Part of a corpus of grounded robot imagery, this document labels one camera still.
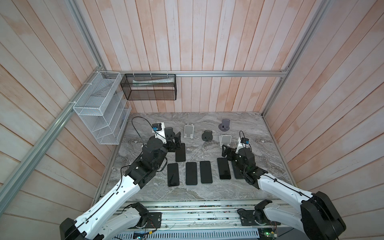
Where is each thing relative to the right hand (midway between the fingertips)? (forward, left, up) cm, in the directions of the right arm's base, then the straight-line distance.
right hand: (228, 146), depth 86 cm
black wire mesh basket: (+30, +48, +21) cm, 60 cm away
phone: (-8, +2, -12) cm, 15 cm away
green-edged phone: (-10, +13, -13) cm, 21 cm away
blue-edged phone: (-12, +22, -12) cm, 28 cm away
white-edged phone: (+2, +29, -14) cm, 33 cm away
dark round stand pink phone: (+16, +10, -12) cm, 23 cm away
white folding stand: (+15, -3, -14) cm, 21 cm away
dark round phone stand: (+15, +38, -8) cm, 42 cm away
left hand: (-5, +31, +17) cm, 35 cm away
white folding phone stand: (+19, +24, -10) cm, 32 cm away
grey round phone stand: (+23, -2, -10) cm, 25 cm away
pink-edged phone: (-13, +33, -13) cm, 37 cm away
